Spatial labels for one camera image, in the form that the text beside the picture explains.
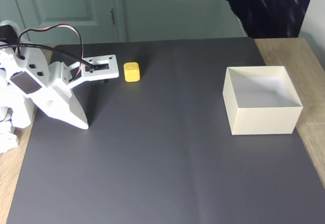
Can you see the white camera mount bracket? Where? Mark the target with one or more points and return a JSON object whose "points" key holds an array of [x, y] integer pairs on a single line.
{"points": [[114, 66]]}

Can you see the yellow cube block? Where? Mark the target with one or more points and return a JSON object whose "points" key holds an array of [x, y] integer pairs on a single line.
{"points": [[132, 72]]}

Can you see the dark hanging garment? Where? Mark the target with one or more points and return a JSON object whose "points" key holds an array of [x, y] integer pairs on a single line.
{"points": [[266, 5]]}

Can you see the dark grey table mat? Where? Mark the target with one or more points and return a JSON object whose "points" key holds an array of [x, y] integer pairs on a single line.
{"points": [[152, 158]]}

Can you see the white open box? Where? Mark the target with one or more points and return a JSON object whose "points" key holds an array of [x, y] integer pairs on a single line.
{"points": [[264, 121]]}

